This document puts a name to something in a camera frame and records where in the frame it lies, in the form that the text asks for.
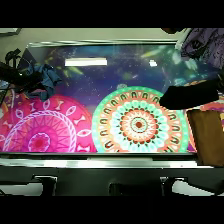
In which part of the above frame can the silver frame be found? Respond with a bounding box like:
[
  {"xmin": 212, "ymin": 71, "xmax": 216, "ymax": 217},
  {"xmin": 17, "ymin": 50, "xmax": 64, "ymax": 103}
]
[{"xmin": 0, "ymin": 152, "xmax": 214, "ymax": 170}]

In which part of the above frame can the brown garment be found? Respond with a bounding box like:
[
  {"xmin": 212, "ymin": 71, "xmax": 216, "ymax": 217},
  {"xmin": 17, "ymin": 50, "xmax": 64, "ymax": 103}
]
[{"xmin": 185, "ymin": 108, "xmax": 224, "ymax": 163}]

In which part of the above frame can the blue garment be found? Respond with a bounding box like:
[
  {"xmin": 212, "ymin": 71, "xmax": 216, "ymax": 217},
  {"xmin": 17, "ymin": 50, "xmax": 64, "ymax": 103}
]
[{"xmin": 24, "ymin": 63, "xmax": 63, "ymax": 102}]

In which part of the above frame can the black garment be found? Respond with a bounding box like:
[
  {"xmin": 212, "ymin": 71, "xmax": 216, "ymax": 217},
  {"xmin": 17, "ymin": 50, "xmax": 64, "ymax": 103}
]
[{"xmin": 159, "ymin": 78, "xmax": 222, "ymax": 110}]

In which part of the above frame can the purple patterned garment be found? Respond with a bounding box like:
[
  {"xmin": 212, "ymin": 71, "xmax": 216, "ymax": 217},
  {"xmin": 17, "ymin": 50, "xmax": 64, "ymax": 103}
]
[{"xmin": 180, "ymin": 28, "xmax": 224, "ymax": 70}]

